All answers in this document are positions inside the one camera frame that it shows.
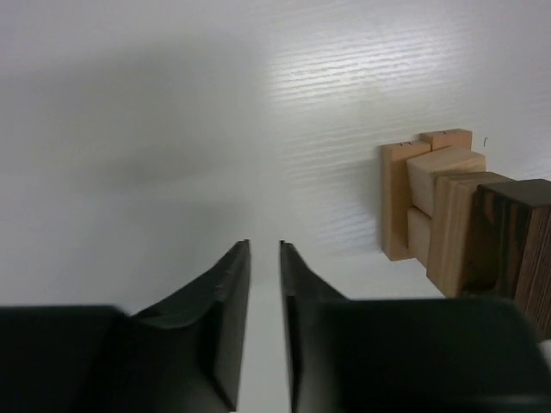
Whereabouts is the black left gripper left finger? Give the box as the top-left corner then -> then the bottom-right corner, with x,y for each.
128,240 -> 251,412

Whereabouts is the plain long light wood block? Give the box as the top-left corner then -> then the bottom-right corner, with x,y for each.
381,140 -> 431,262

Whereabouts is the engraved long light wood block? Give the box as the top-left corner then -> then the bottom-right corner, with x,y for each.
419,128 -> 473,151

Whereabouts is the dark wood arch block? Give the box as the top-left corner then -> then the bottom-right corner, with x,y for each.
460,179 -> 550,341

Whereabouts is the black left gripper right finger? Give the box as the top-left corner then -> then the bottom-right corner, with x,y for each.
279,241 -> 345,412

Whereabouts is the thin light wood plank block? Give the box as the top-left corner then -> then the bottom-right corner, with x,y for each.
426,171 -> 510,298

